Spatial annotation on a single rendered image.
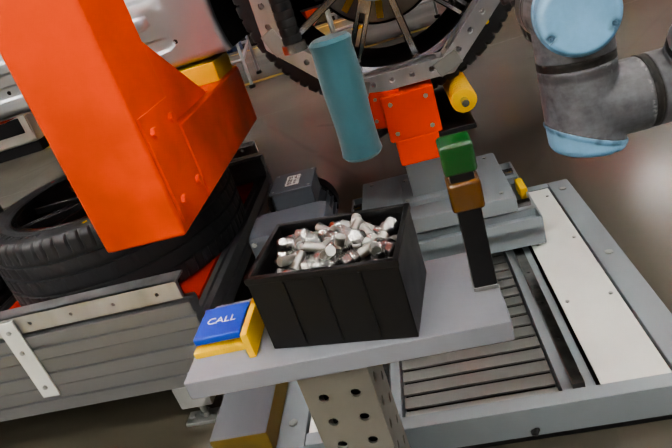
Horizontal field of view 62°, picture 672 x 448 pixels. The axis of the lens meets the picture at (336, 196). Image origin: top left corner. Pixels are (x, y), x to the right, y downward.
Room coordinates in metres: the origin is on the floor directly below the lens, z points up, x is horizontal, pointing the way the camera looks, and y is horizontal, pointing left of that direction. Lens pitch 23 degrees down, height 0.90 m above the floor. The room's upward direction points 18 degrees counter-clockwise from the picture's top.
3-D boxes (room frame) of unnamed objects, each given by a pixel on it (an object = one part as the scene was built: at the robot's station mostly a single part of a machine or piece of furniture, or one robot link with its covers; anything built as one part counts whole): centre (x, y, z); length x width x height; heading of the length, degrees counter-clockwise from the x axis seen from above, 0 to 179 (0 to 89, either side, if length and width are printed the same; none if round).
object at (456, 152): (0.61, -0.15, 0.64); 0.04 x 0.04 x 0.04; 79
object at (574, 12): (0.64, -0.33, 0.75); 0.12 x 0.09 x 0.10; 165
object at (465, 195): (0.61, -0.15, 0.59); 0.04 x 0.04 x 0.04; 79
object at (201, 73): (1.51, 0.24, 0.70); 0.14 x 0.14 x 0.05; 79
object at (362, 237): (0.64, 0.03, 0.51); 0.20 x 0.14 x 0.13; 70
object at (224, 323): (0.68, 0.21, 0.47); 0.07 x 0.07 x 0.02; 79
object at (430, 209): (1.39, -0.26, 0.32); 0.40 x 0.30 x 0.28; 79
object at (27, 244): (1.51, 0.60, 0.39); 0.66 x 0.66 x 0.24
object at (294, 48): (1.03, -0.01, 0.83); 0.04 x 0.04 x 0.16
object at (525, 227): (1.40, -0.26, 0.13); 0.50 x 0.36 x 0.10; 79
